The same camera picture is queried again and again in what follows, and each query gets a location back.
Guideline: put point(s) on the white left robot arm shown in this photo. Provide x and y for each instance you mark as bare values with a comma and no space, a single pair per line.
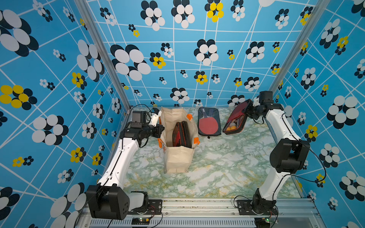
107,199

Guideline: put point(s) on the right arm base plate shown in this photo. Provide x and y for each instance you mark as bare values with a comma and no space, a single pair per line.
247,207

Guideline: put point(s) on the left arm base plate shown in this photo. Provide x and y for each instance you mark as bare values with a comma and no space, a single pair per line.
154,208

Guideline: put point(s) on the ping pong set case two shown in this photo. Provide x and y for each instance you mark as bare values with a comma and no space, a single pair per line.
237,119

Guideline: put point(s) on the right controller board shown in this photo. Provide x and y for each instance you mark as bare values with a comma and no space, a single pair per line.
262,223

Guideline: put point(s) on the controller board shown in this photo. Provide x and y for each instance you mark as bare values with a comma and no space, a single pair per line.
141,221
262,223

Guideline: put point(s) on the aluminium right corner post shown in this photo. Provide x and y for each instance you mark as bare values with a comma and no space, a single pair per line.
319,8

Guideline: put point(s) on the aluminium front rail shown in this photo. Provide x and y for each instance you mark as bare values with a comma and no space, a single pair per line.
214,213

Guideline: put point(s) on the beige canvas tote bag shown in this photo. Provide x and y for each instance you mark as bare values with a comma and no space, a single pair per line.
177,159

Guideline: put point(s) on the ping pong set case three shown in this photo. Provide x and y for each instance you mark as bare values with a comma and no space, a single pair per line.
186,138

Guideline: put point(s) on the ping pong set case one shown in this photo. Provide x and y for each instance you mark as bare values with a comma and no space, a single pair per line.
209,122

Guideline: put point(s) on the aluminium corner post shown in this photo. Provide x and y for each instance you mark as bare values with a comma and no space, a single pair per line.
94,33
319,8

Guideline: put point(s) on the left controller board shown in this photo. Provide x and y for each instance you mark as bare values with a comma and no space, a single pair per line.
141,221

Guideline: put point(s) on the aluminium left corner post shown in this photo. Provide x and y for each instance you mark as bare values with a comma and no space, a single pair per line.
94,33

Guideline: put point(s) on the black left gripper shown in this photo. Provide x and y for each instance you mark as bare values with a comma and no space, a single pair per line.
158,128

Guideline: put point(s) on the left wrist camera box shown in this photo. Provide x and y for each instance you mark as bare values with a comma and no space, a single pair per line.
139,117

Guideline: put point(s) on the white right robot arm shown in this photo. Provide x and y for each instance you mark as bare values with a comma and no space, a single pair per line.
287,157

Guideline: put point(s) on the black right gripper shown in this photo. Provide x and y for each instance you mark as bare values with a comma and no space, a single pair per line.
246,109

